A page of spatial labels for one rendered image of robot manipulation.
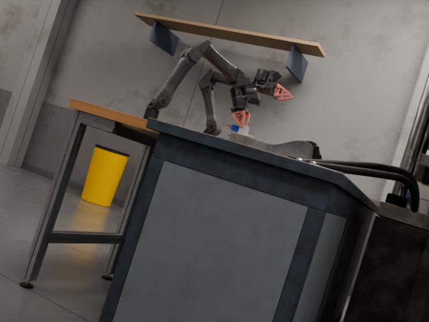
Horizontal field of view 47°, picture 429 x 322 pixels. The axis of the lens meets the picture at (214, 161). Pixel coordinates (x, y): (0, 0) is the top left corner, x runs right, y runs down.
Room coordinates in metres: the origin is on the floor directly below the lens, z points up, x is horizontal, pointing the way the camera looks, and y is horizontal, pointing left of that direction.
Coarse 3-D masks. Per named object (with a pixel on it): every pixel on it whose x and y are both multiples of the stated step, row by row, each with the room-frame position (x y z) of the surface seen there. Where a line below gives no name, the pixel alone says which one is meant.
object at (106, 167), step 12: (96, 144) 5.31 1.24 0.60; (96, 156) 5.26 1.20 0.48; (108, 156) 5.22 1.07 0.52; (120, 156) 5.26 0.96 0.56; (96, 168) 5.24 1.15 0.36; (108, 168) 5.23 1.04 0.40; (120, 168) 5.31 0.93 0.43; (96, 180) 5.23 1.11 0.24; (108, 180) 5.25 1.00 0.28; (84, 192) 5.29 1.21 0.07; (96, 192) 5.24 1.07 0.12; (108, 192) 5.28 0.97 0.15; (108, 204) 5.34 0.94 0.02
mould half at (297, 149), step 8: (232, 136) 2.31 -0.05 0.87; (240, 136) 2.29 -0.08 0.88; (248, 144) 2.27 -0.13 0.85; (256, 144) 2.26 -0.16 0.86; (264, 144) 2.25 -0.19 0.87; (272, 144) 2.23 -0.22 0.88; (280, 144) 2.22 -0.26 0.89; (288, 144) 2.20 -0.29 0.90; (296, 144) 2.19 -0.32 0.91; (304, 144) 2.18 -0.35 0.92; (272, 152) 2.23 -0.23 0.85; (280, 152) 2.21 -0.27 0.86; (288, 152) 2.20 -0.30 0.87; (296, 152) 2.19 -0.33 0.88; (304, 152) 2.17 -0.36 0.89; (312, 152) 2.22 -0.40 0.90
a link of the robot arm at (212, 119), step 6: (210, 84) 2.80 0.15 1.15; (204, 90) 2.80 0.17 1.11; (210, 90) 2.79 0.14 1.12; (204, 96) 2.80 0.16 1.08; (210, 96) 2.79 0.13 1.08; (204, 102) 2.80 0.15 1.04; (210, 102) 2.78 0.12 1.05; (210, 108) 2.78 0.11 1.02; (210, 114) 2.77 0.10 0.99; (216, 114) 2.79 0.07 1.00; (210, 120) 2.76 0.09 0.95; (216, 120) 2.77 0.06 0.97; (216, 126) 2.74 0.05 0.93; (216, 132) 2.76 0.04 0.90
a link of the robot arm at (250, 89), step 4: (236, 76) 2.36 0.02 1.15; (240, 76) 2.36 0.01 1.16; (236, 80) 2.36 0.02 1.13; (240, 80) 2.37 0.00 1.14; (232, 84) 2.40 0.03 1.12; (236, 84) 2.37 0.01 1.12; (240, 84) 2.37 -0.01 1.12; (244, 84) 2.40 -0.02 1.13; (248, 84) 2.41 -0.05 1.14; (252, 84) 2.42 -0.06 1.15; (248, 88) 2.41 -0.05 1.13; (252, 88) 2.42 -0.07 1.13; (248, 92) 2.41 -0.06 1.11; (252, 92) 2.42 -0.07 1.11; (256, 92) 2.43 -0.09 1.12
